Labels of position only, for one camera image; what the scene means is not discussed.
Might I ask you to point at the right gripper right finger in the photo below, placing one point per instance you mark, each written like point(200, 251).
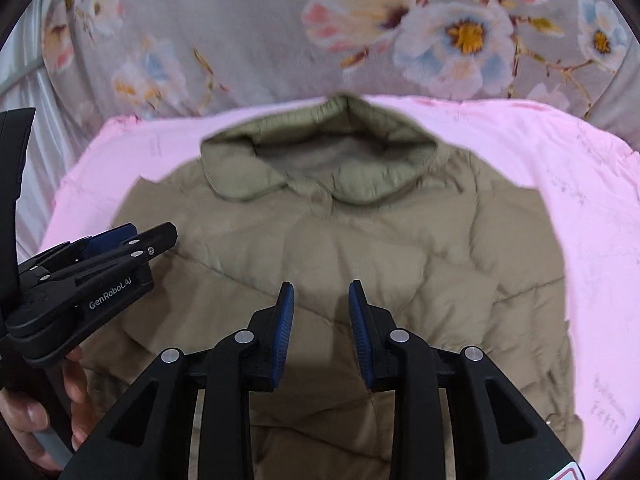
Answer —
point(496, 432)

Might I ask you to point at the pink bed sheet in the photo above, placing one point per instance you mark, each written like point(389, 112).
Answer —
point(588, 178)

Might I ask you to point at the person's left hand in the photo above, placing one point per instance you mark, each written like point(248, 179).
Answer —
point(25, 416)

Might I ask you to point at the khaki quilted puffer jacket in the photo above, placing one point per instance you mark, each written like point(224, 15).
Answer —
point(320, 197)

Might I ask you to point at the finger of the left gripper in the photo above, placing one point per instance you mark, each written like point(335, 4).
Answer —
point(130, 259)
point(108, 240)

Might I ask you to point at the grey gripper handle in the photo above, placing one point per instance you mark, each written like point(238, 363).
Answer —
point(61, 452)

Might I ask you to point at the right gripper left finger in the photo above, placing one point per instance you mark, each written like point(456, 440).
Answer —
point(147, 433)

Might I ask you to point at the grey floral blanket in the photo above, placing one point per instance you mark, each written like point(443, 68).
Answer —
point(170, 58)

